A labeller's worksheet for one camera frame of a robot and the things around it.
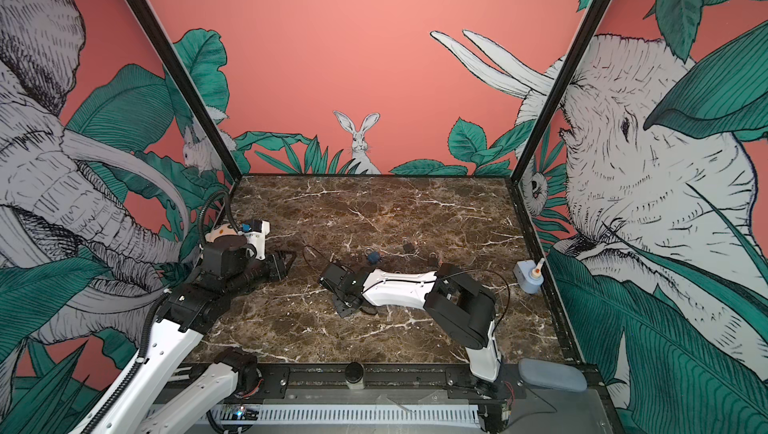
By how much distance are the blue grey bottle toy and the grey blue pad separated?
0.20 meters

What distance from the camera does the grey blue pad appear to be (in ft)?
2.41

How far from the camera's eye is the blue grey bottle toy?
88 cm

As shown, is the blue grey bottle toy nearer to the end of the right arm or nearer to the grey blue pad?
the grey blue pad
